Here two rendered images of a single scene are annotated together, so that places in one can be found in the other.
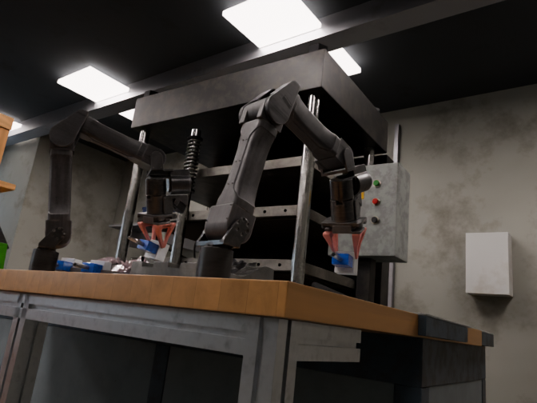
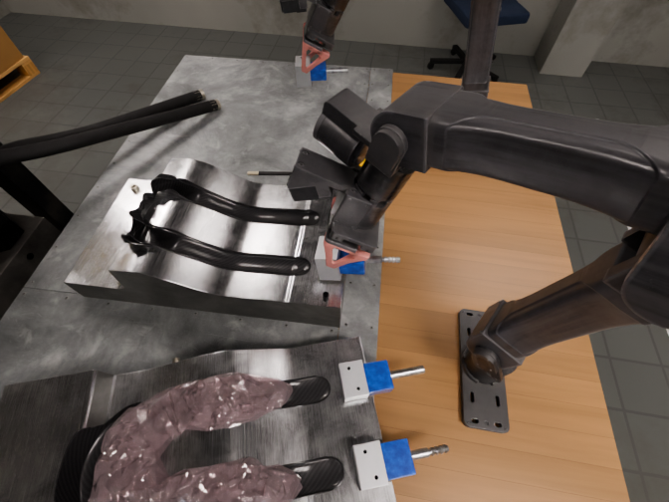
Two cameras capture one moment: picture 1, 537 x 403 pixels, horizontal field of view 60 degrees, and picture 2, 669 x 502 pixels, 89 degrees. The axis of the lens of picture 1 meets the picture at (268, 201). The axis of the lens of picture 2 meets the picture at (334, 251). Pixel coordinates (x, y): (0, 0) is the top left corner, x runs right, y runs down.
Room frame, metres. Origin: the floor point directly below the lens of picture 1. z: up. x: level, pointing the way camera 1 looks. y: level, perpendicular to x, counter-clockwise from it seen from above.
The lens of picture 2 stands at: (1.51, 0.57, 1.40)
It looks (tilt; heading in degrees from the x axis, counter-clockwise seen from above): 57 degrees down; 242
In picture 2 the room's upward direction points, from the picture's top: straight up
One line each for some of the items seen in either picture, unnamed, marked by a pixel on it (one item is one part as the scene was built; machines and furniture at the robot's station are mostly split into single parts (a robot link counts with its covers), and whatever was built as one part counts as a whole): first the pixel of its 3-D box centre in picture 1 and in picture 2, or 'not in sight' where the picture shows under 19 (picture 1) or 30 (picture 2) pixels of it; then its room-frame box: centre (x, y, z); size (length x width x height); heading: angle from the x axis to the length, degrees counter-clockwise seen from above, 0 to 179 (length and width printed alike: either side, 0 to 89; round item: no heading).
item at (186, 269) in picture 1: (217, 281); (219, 235); (1.52, 0.13, 0.87); 0.50 x 0.26 x 0.14; 145
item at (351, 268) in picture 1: (340, 259); (322, 71); (1.13, -0.19, 0.92); 0.13 x 0.05 x 0.05; 153
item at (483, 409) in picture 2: (43, 264); (489, 360); (1.21, 0.56, 0.84); 0.20 x 0.07 x 0.08; 52
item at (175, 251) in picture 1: (177, 245); not in sight; (2.40, 0.44, 1.10); 0.05 x 0.05 x 1.30
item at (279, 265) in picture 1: (245, 274); not in sight; (2.62, 0.08, 1.01); 1.10 x 0.74 x 0.05; 55
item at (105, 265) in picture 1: (89, 268); (382, 376); (1.38, 0.50, 0.85); 0.13 x 0.05 x 0.05; 162
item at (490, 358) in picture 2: (53, 240); (499, 345); (1.22, 0.55, 0.90); 0.09 x 0.06 x 0.06; 22
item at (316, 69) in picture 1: (256, 149); not in sight; (2.58, 0.11, 1.75); 1.30 x 0.84 x 0.61; 55
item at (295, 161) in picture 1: (256, 189); not in sight; (2.63, 0.07, 1.51); 1.10 x 0.70 x 0.05; 55
